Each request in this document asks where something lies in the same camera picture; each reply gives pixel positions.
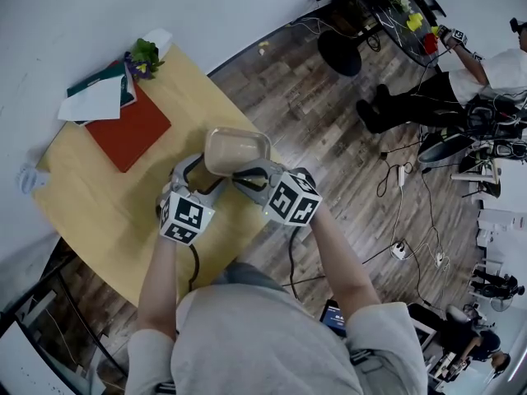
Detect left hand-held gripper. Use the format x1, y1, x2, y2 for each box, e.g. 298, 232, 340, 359
156, 153, 229, 247

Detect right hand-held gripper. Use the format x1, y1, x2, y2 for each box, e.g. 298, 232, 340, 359
232, 158, 324, 227

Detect beige plastic container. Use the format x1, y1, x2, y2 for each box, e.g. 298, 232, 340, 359
204, 126, 273, 178

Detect clear plastic lid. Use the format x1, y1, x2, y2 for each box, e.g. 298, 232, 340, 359
205, 126, 273, 168

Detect person's right forearm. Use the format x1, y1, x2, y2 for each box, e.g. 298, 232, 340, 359
310, 203, 382, 329

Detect person's left forearm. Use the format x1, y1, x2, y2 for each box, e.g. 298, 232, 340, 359
138, 236, 183, 342

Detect red hardcover book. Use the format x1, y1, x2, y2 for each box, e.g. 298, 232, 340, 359
85, 82, 173, 174

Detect person's blue jeans leg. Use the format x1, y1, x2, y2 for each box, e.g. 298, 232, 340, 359
213, 261, 286, 294

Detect green and white booklet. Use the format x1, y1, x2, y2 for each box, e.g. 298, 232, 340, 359
67, 60, 138, 127

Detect white paper sheet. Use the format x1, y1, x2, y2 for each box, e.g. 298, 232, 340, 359
57, 79, 122, 123

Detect potted plant with purple flowers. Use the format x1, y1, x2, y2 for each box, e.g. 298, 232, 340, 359
123, 28, 175, 82

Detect round black marble table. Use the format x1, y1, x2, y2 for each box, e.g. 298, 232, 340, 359
316, 0, 442, 78

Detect black device with blue screen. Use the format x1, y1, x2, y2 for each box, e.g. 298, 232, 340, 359
320, 300, 349, 339

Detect person's grey sweatshirt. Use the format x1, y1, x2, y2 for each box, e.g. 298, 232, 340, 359
127, 284, 430, 395

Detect black standing fan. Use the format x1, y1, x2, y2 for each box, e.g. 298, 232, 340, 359
487, 286, 526, 314

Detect right hand-held gripper cable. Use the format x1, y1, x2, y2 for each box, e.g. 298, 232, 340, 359
287, 226, 304, 300

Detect whiteboard with black frame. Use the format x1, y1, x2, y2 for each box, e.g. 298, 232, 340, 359
0, 318, 80, 395

